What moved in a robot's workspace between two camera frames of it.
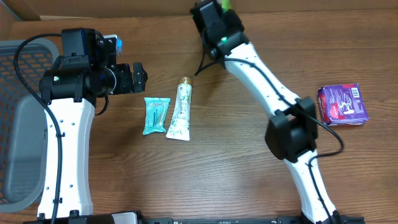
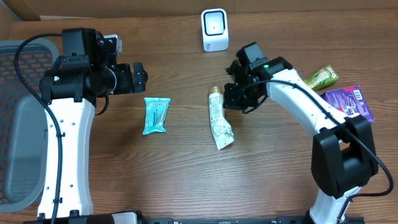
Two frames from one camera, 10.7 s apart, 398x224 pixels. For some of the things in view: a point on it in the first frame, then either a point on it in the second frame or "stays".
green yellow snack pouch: (226, 5) -> (323, 78)
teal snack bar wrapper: (156, 113) stays
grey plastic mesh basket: (23, 125) stays
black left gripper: (129, 85) stays
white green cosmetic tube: (179, 128) -> (222, 131)
